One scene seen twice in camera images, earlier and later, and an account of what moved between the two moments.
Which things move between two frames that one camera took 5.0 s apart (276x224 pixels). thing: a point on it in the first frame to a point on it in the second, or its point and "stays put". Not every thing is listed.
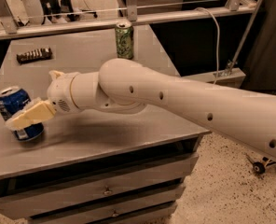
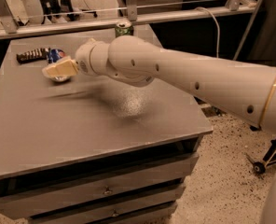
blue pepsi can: x=10 y=100 to x=54 y=54
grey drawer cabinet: x=89 y=166 stays put
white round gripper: x=59 y=92 to x=83 y=61
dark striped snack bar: x=39 y=54 stays put
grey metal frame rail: x=2 y=24 stays put
